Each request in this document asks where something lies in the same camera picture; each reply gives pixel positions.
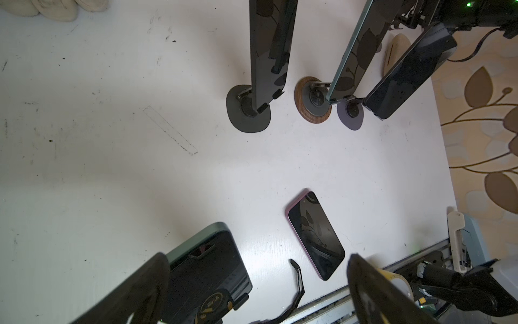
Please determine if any grey blue device on rail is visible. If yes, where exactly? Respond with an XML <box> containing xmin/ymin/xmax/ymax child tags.
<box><xmin>447</xmin><ymin>210</ymin><xmax>491</xmax><ymax>274</ymax></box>

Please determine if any beige oval sponge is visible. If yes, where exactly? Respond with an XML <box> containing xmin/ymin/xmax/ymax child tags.
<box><xmin>383</xmin><ymin>34</ymin><xmax>411</xmax><ymax>76</ymax></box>

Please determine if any lilac back right stand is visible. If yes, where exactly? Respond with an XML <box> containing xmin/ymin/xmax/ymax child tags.
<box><xmin>337</xmin><ymin>100</ymin><xmax>364</xmax><ymax>131</ymax></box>

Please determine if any black phone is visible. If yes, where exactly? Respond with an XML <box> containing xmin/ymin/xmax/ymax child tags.
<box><xmin>326</xmin><ymin>0</ymin><xmax>403</xmax><ymax>104</ymax></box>
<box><xmin>249</xmin><ymin>0</ymin><xmax>298</xmax><ymax>113</ymax></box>
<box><xmin>362</xmin><ymin>22</ymin><xmax>457</xmax><ymax>120</ymax></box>

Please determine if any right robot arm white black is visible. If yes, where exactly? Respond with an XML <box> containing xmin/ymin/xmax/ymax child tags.
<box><xmin>391</xmin><ymin>0</ymin><xmax>517</xmax><ymax>63</ymax></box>

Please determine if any dark grey back stand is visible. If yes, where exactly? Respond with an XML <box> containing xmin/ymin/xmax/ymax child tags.
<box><xmin>226</xmin><ymin>85</ymin><xmax>271</xmax><ymax>133</ymax></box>

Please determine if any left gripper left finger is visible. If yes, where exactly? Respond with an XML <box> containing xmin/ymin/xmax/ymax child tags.
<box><xmin>73</xmin><ymin>252</ymin><xmax>169</xmax><ymax>323</ymax></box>

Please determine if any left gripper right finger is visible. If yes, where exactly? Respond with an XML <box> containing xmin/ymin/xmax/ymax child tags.
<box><xmin>347</xmin><ymin>254</ymin><xmax>437</xmax><ymax>324</ymax></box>

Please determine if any phone with green case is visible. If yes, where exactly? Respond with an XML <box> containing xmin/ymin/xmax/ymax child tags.
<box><xmin>160</xmin><ymin>222</ymin><xmax>253</xmax><ymax>323</ymax></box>

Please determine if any back left black phone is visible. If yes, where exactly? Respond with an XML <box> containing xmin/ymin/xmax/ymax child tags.
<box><xmin>249</xmin><ymin>0</ymin><xmax>298</xmax><ymax>113</ymax></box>

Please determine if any back right black phone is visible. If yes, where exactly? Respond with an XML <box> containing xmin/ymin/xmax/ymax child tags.
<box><xmin>362</xmin><ymin>22</ymin><xmax>457</xmax><ymax>120</ymax></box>

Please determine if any beige work glove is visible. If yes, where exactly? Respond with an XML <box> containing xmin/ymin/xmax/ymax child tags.
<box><xmin>1</xmin><ymin>0</ymin><xmax>109</xmax><ymax>22</ymax></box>

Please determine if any black strap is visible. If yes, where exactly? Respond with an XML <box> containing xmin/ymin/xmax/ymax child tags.
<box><xmin>248</xmin><ymin>258</ymin><xmax>306</xmax><ymax>324</ymax></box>

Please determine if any back middle black phone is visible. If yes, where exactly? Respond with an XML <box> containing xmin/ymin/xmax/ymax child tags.
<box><xmin>326</xmin><ymin>0</ymin><xmax>403</xmax><ymax>104</ymax></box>

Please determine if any clear tape roll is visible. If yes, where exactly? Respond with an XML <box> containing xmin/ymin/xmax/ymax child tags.
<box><xmin>378</xmin><ymin>269</ymin><xmax>414</xmax><ymax>302</ymax></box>

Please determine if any phone with purple case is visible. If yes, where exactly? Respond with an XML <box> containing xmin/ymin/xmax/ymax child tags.
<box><xmin>285</xmin><ymin>188</ymin><xmax>346</xmax><ymax>281</ymax></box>

